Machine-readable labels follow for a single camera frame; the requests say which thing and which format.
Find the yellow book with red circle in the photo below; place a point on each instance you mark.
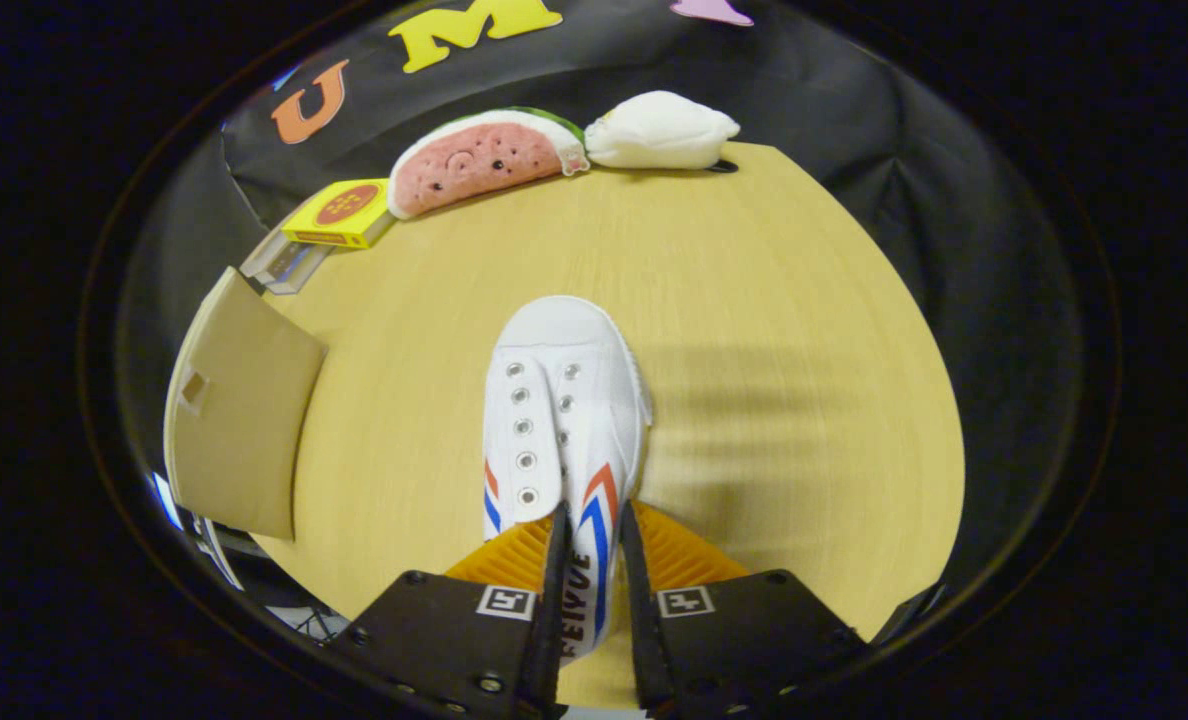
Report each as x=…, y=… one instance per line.
x=344, y=210

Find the white canvas shoe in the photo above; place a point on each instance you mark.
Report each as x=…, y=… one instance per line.
x=564, y=400

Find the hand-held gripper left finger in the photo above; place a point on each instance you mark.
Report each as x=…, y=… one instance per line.
x=552, y=600

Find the watermelon slice plush toy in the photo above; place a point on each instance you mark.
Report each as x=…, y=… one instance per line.
x=479, y=160

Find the beige storage box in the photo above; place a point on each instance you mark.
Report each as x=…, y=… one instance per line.
x=239, y=420

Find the beige book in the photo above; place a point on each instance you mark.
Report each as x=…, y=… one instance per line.
x=279, y=265

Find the white plush toy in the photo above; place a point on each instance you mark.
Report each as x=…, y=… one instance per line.
x=659, y=130

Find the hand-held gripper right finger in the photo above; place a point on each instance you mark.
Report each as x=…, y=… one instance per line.
x=639, y=600

